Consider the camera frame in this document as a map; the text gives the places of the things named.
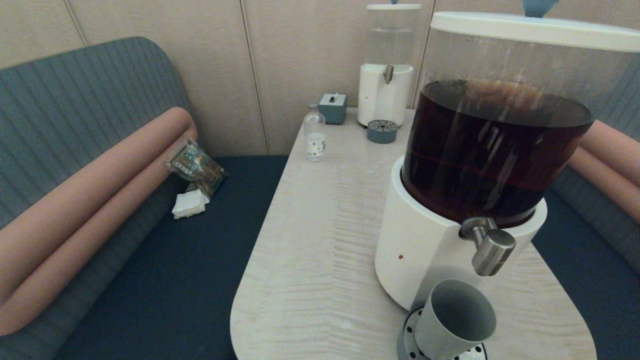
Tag large perforated metal drip tray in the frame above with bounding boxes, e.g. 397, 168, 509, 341
397, 306, 488, 360

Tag small clear water dispenser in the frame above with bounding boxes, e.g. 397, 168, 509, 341
357, 9, 421, 128

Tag small grey drip tray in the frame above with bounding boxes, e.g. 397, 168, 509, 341
366, 120, 399, 145

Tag large dark-tea drink dispenser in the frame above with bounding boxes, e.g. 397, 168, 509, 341
374, 25, 640, 313

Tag white paper napkins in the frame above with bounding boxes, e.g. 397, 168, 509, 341
171, 189, 211, 220

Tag small white dispenser lid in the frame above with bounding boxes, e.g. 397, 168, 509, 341
366, 0, 422, 12

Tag green snack package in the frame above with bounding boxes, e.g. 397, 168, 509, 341
165, 138, 228, 198

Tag clear plastic bottle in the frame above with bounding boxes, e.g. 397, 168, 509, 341
304, 103, 327, 162

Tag grey plastic cup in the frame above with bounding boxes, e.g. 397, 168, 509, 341
414, 279, 497, 360

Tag large white dispenser lid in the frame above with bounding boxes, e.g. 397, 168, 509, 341
429, 0, 640, 53

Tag small grey box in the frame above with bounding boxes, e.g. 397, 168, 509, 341
318, 93, 348, 126

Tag grey ribbed sofa backrest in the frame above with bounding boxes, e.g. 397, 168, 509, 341
547, 65, 640, 273
0, 36, 193, 360

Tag pink bolster cushion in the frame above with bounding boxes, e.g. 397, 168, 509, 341
0, 106, 196, 303
580, 119, 640, 188
0, 126, 199, 337
567, 146, 640, 224

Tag large silver dispenser tap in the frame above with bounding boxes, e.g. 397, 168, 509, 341
459, 216, 517, 277

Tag dark blue seat cushion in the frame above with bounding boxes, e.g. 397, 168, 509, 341
531, 190, 640, 360
52, 155, 291, 360

